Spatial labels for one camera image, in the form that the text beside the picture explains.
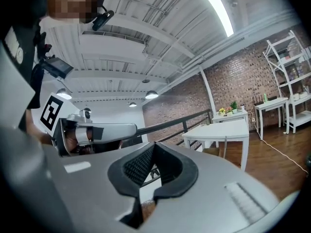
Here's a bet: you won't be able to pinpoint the long ceiling light strip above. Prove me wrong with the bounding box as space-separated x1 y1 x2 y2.
203 0 235 38

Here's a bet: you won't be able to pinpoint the white shelf unit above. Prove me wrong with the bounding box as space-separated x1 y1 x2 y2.
262 30 311 134

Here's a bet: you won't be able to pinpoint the person's left hand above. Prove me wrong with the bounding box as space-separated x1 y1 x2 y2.
64 130 95 155

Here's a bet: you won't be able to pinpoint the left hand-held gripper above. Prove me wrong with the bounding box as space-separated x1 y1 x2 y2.
39 93 138 158

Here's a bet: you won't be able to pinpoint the wooden stool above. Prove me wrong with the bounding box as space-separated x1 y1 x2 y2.
202 147 221 158

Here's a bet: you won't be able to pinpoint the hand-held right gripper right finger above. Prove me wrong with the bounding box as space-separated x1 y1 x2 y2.
143 141 280 233

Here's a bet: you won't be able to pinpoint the white console table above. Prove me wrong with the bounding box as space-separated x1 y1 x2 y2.
254 97 289 140

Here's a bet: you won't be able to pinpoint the person's left forearm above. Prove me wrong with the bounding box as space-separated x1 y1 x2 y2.
24 109 55 146

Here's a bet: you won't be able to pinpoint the black head-mounted camera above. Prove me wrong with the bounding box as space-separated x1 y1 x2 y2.
91 0 115 32

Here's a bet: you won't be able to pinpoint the white storage boxes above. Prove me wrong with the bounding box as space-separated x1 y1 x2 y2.
291 92 311 101

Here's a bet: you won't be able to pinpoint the black chest-mounted screen device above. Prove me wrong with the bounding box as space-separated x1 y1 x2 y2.
33 32 74 80

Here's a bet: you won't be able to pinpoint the white curved pipe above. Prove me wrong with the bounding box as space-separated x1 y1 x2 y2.
198 66 217 117

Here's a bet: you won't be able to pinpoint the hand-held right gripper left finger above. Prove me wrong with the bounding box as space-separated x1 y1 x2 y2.
0 127 155 233

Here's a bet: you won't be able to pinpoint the small white table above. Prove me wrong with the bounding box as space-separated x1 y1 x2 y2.
212 110 249 125

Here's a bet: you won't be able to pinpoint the white power cable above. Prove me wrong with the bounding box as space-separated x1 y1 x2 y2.
251 105 310 175

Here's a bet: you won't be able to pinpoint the large white table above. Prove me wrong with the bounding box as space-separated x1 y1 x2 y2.
181 119 250 172

